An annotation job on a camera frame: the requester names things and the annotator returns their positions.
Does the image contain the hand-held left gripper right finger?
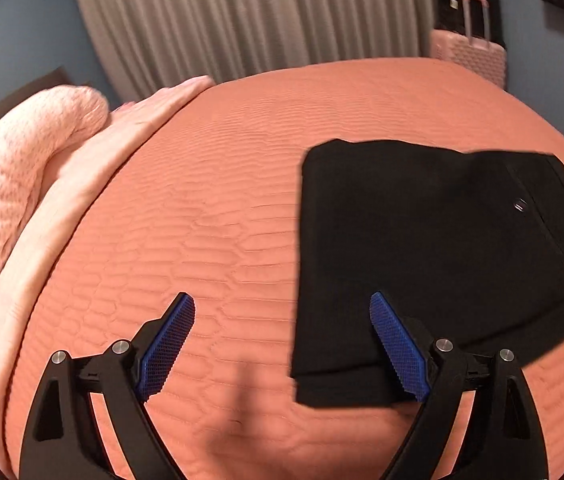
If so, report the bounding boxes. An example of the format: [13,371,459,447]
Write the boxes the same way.
[369,291,549,480]

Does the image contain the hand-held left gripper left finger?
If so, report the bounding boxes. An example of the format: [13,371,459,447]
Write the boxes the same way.
[19,291,196,480]

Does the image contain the black pants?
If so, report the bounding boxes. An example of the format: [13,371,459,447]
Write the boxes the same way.
[289,139,564,407]

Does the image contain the pink quilted bedspread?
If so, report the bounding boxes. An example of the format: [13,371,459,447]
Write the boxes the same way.
[4,57,564,480]

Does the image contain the light pink folded blanket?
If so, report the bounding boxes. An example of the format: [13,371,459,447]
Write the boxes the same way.
[0,75,215,461]

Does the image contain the grey padded headboard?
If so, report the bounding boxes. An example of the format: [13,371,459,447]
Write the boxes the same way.
[0,65,72,153]

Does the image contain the pink hard suitcase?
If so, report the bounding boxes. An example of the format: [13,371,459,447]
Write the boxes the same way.
[427,0,509,91]

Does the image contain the grey pleated curtain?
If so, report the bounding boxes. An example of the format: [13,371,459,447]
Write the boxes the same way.
[69,0,444,99]

